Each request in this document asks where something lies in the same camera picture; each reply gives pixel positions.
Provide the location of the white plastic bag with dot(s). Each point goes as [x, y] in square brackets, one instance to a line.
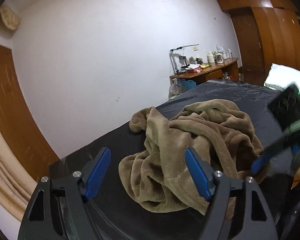
[176, 88]

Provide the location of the wooden desk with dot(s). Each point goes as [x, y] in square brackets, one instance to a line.
[214, 71]

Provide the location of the white thermos bottle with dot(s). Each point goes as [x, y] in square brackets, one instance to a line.
[210, 57]

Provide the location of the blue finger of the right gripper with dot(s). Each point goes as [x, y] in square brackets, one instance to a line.
[274, 149]

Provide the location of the brown fleece sweater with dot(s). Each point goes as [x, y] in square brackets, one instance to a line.
[158, 179]

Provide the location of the beige pleated curtain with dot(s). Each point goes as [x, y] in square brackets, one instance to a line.
[16, 185]

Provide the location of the red box on desk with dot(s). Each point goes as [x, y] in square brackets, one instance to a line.
[193, 68]

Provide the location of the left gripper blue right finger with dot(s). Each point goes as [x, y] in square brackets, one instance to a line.
[237, 207]

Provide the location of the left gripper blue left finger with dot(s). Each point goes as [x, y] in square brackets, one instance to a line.
[57, 208]

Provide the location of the brown wooden wardrobe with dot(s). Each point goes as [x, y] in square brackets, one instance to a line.
[268, 32]

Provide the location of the white pillow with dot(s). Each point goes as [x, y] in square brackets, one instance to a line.
[281, 76]

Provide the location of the blue bin under desk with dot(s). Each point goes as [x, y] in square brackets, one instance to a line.
[188, 84]

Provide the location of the brown wooden door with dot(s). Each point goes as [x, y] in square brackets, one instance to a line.
[17, 125]

